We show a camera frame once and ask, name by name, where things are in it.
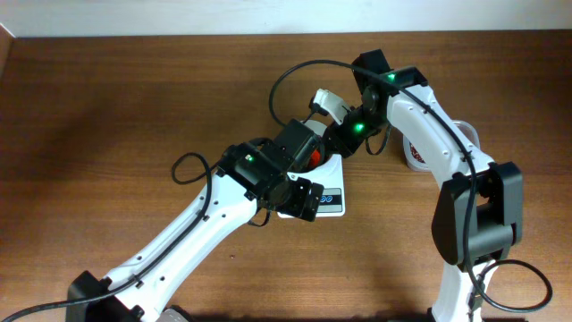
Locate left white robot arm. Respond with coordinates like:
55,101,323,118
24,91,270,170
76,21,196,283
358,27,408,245
65,120,324,321

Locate white digital kitchen scale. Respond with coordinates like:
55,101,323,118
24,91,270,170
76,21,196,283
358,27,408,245
275,143,345,218

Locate red beans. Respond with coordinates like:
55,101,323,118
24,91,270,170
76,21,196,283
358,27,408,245
409,144,425,164

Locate clear plastic container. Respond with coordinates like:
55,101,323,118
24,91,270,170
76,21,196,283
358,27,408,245
402,120,481,172

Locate white round bowl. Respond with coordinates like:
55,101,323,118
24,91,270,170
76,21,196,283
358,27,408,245
292,119,337,174

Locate orange measuring scoop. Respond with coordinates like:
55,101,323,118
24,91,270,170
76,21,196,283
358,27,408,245
308,150,321,166

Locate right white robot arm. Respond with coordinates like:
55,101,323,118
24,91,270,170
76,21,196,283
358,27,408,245
325,49,524,321

